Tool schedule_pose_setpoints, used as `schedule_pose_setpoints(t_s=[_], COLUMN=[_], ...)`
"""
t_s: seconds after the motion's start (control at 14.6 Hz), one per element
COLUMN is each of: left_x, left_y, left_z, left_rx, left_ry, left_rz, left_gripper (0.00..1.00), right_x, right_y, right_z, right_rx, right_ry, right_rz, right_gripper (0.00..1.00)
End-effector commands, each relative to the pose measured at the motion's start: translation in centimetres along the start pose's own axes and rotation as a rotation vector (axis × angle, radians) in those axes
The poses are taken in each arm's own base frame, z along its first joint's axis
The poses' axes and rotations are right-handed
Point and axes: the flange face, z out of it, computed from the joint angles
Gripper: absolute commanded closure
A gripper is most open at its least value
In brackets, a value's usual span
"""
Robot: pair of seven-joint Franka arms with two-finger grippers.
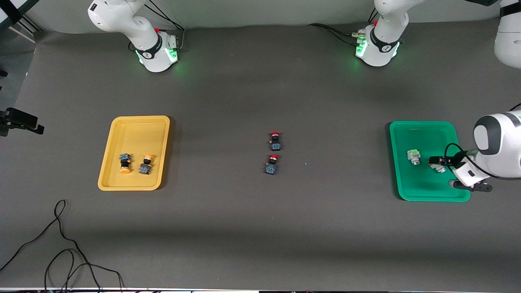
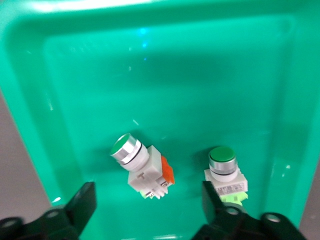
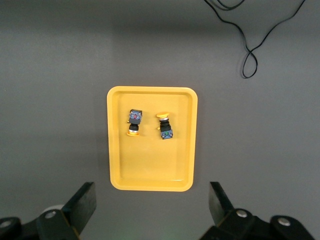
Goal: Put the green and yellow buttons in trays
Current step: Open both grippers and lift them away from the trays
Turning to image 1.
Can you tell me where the yellow plastic tray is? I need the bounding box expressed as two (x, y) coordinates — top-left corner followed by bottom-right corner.
(98, 116), (171, 191)

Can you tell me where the loose black cable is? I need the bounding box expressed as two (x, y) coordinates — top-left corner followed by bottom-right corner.
(0, 199), (125, 293)

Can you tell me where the aluminium frame rail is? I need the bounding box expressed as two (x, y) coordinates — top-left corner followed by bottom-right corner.
(0, 16), (41, 43)

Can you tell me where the dark grey table mat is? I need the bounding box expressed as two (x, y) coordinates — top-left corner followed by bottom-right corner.
(0, 20), (521, 290)

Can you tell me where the green plastic tray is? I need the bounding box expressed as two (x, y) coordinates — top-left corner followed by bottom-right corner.
(389, 120), (471, 202)

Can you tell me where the black left arm base cable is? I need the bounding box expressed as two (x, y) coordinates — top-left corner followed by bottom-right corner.
(307, 22), (363, 45)

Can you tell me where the black arm base cable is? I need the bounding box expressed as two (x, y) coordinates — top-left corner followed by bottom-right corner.
(307, 22), (363, 45)
(147, 0), (186, 51)

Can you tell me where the black right arm base cable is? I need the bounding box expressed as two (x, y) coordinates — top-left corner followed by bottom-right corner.
(147, 0), (186, 51)

